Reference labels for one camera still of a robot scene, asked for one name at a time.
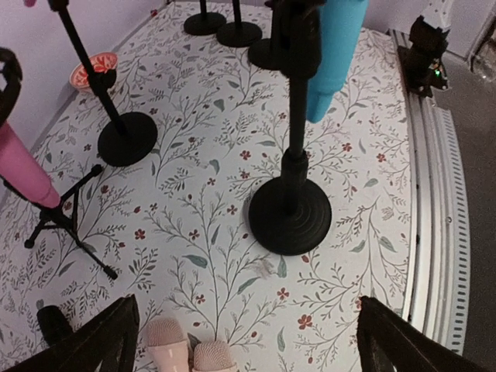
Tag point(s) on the pink microphone in shock mount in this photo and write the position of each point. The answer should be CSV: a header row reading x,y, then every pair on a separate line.
x,y
21,170

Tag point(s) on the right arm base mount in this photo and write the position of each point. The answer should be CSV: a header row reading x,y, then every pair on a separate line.
x,y
421,63

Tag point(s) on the beige microphone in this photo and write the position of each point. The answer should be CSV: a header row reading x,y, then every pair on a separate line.
x,y
214,356
168,345

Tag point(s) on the black microphone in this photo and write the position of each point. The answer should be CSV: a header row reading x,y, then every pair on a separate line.
x,y
54,326

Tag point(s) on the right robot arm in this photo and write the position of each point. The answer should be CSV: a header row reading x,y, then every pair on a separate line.
x,y
438,14

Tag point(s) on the blue microphone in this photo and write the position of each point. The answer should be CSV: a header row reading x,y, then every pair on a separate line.
x,y
340,25

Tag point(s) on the black round stand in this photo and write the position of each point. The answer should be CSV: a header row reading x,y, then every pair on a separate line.
x,y
238,34
266,55
204,23

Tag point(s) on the aluminium front frame rail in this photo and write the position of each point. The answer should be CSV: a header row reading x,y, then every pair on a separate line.
x,y
437,292

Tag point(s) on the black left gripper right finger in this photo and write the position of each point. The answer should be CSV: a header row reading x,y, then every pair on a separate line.
x,y
386,342

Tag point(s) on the black stand of blue microphone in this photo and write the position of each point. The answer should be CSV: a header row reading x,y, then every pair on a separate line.
x,y
291,215

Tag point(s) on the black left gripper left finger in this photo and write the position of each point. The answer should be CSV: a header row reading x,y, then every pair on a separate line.
x,y
107,342

